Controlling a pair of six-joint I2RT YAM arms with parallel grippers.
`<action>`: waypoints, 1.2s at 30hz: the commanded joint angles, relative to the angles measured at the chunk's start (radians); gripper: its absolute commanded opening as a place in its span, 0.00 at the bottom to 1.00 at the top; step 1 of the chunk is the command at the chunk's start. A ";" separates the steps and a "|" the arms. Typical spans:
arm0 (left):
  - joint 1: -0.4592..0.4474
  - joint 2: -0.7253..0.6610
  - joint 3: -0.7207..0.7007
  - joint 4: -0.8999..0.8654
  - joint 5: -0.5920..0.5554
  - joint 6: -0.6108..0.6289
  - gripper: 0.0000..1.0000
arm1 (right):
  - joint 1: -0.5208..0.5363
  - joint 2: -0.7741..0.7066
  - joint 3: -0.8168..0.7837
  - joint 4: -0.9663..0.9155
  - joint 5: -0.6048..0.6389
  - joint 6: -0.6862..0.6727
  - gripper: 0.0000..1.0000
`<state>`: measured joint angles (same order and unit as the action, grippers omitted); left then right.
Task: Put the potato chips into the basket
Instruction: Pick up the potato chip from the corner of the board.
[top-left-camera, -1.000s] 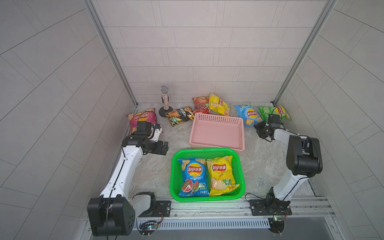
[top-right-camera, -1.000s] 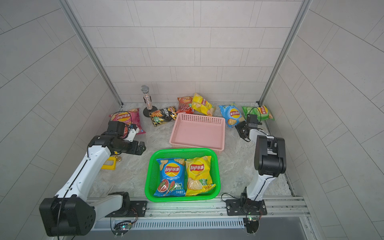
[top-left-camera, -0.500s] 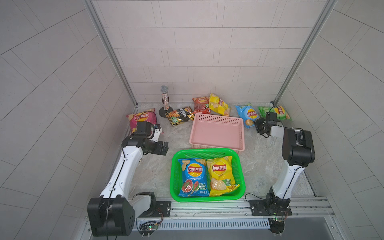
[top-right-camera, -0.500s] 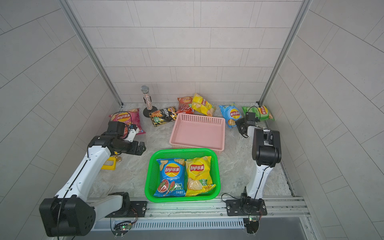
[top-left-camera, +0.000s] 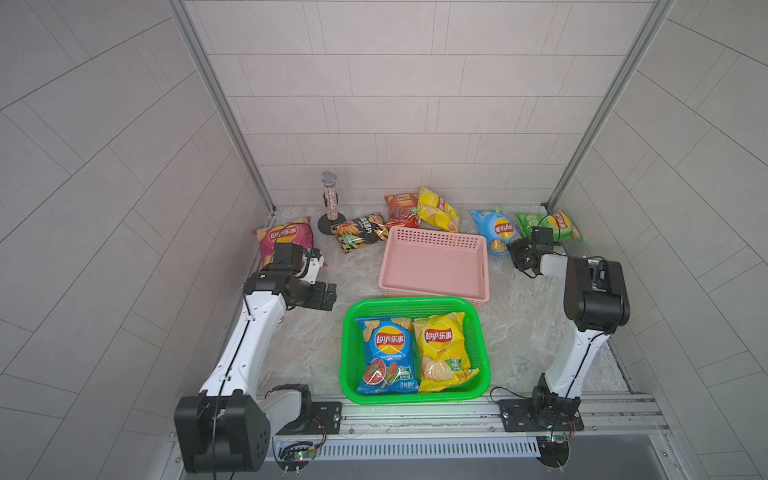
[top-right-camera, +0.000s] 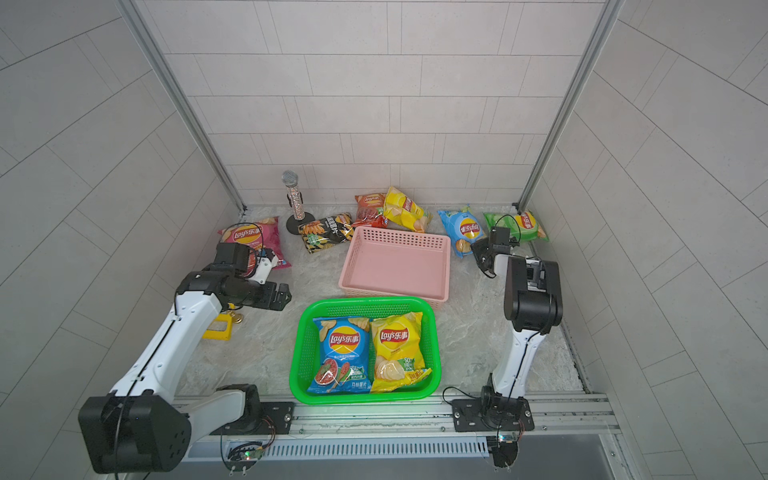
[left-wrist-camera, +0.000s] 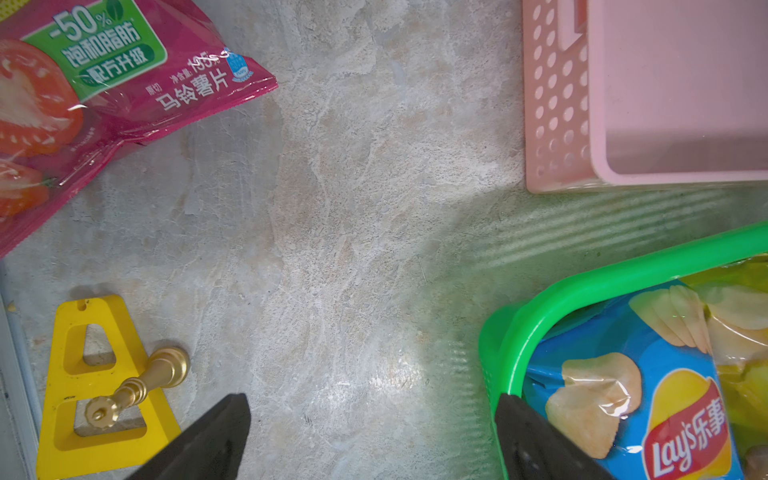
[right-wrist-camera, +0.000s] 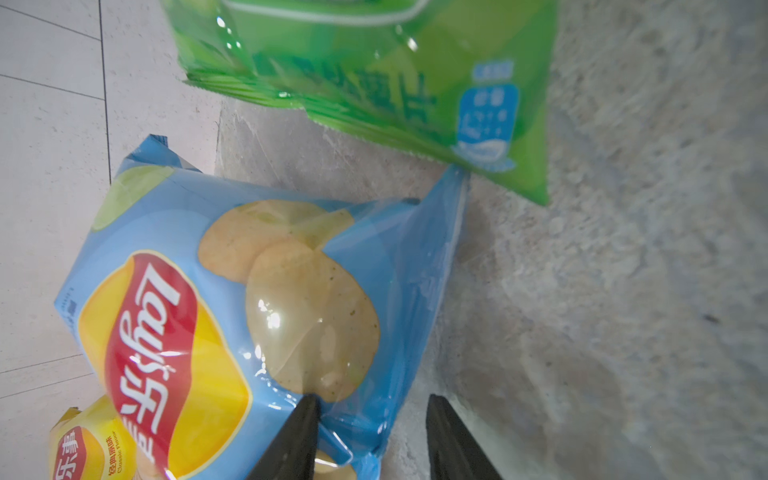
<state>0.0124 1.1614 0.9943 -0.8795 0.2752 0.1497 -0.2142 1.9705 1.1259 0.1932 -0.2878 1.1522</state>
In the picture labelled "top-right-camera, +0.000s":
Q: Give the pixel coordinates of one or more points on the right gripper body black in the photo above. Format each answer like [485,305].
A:
[483,258]

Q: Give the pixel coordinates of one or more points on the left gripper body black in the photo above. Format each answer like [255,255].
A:
[263,294]

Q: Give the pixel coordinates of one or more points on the light blue chips bag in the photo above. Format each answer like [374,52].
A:
[463,228]

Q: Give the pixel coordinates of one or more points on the dark blue chips bag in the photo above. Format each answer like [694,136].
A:
[344,362]

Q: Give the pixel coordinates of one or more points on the yellow chips bag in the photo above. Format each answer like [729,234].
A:
[403,211]
[399,360]

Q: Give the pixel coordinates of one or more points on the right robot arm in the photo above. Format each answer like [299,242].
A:
[532,304]

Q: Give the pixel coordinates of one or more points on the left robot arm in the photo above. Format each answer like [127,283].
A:
[136,426]

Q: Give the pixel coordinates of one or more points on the green cucumber chips bag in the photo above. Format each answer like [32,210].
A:
[522,227]

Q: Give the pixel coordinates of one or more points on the magenta chips bag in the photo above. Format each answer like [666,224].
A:
[257,235]

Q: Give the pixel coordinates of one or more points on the pink plastic basket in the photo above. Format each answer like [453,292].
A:
[384,262]

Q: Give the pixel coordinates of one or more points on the red chips bag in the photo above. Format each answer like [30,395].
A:
[370,210]

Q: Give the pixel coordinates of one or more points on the green plastic basket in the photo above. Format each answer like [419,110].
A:
[307,354]

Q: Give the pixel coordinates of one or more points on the black snack bag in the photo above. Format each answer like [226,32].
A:
[327,232]

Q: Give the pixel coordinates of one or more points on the glitter microphone on stand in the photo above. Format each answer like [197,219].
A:
[299,216]

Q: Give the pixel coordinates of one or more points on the left circuit board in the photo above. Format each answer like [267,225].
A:
[243,451]

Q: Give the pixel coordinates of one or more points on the circuit board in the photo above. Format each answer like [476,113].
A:
[243,451]
[503,451]

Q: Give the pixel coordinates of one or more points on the right circuit board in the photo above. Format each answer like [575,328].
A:
[503,451]

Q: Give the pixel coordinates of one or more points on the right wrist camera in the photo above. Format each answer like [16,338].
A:
[499,237]

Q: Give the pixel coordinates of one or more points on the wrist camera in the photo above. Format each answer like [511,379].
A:
[499,237]
[244,261]

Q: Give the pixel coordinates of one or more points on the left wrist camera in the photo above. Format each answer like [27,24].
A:
[244,261]

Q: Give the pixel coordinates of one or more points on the yellow plastic triangle frame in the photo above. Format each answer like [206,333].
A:
[220,328]

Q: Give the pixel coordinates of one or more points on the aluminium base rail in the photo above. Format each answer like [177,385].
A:
[439,426]

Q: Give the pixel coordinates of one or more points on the right corner aluminium post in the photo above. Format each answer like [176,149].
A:
[594,46]

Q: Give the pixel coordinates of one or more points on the corner aluminium post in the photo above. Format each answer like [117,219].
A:
[152,52]
[594,46]

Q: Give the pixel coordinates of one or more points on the left corner aluminium post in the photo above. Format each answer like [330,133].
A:
[152,52]

